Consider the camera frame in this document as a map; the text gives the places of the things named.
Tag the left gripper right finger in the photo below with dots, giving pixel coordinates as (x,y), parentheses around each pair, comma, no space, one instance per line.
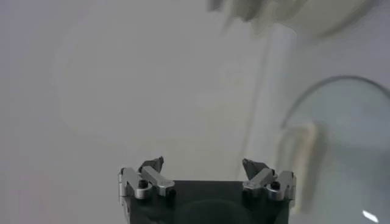
(262,178)

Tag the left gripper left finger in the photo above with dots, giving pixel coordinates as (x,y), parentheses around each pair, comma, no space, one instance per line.
(153,178)

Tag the white electric cooker pot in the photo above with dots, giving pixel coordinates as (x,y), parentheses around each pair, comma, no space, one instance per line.
(320,15)

